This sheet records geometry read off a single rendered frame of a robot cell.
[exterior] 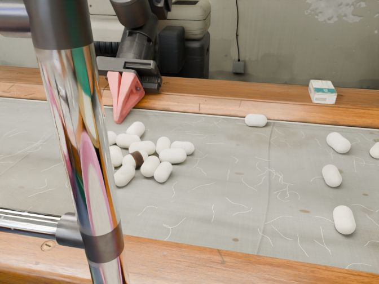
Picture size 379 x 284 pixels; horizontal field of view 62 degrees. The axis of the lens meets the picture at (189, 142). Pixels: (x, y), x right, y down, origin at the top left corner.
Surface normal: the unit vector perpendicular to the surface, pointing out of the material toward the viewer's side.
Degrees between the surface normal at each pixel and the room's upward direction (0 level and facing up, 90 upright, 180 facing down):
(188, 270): 0
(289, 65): 89
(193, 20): 90
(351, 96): 0
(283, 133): 0
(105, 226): 90
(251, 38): 90
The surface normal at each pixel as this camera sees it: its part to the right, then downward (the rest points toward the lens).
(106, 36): -0.16, 0.62
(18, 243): 0.00, -0.86
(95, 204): 0.28, 0.49
